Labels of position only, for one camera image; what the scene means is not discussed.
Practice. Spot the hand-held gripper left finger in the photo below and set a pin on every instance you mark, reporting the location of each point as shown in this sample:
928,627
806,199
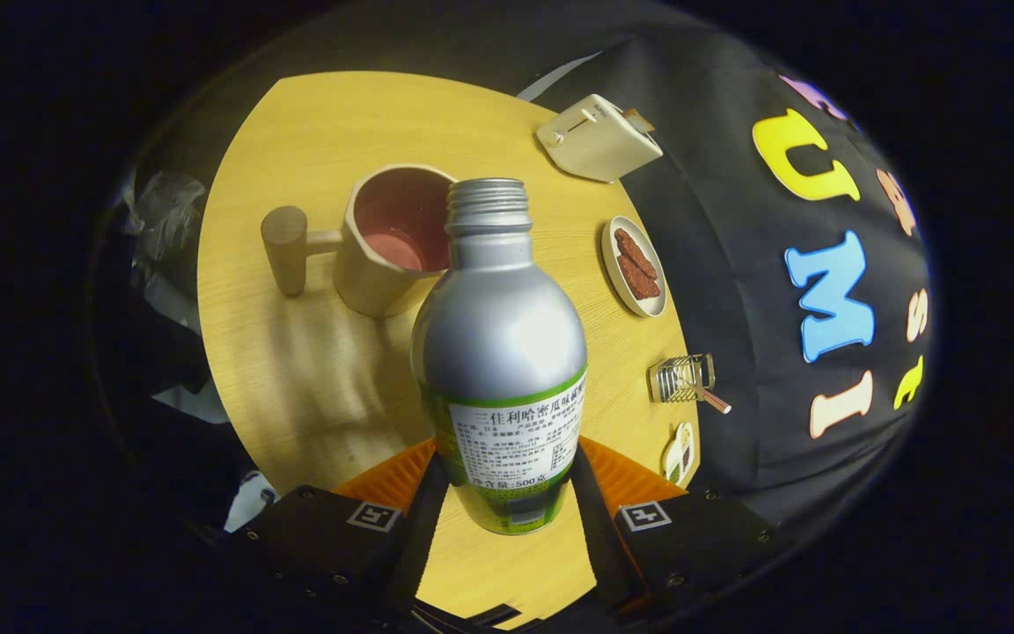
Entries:
415,546

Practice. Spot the cream toaster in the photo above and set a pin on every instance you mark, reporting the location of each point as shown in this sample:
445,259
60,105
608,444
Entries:
595,141

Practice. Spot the brown stick with white tip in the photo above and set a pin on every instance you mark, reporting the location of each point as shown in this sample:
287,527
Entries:
718,405

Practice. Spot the white divided dish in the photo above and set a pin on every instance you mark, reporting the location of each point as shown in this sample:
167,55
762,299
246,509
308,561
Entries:
679,453

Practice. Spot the small round plate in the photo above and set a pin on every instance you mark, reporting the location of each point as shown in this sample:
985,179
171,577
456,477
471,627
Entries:
617,273

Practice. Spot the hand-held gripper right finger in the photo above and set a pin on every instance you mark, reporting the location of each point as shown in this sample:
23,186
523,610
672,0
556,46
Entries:
599,546

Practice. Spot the wooden table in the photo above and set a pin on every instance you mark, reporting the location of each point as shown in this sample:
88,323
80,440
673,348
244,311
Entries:
313,387

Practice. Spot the crumpled clear plastic bag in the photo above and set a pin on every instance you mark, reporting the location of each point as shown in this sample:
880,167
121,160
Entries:
164,220

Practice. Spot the black backdrop cloth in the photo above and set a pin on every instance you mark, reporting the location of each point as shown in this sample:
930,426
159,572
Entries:
736,264

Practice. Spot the toast slice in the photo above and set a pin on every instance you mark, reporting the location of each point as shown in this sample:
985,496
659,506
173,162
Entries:
639,120

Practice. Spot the brown food piece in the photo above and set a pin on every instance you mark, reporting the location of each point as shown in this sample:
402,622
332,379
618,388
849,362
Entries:
635,251
641,283

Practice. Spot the silver juice bottle green label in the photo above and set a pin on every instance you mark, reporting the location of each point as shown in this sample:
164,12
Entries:
498,352

